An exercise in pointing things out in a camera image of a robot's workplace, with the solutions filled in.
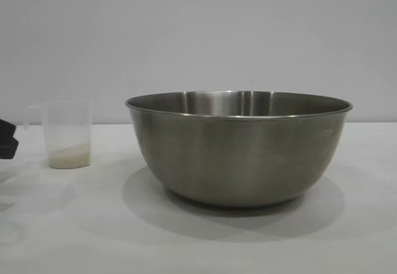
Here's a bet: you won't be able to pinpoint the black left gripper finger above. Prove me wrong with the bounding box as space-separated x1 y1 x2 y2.
0 137 20 161
0 118 17 139

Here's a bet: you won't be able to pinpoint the clear plastic measuring cup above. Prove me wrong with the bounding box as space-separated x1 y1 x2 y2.
23 100 93 169

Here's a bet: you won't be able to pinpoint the white rice grains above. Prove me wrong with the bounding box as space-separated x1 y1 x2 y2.
48 142 92 169

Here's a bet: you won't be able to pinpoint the stainless steel mixing bowl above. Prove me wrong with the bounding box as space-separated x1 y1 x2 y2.
125 90 354 208

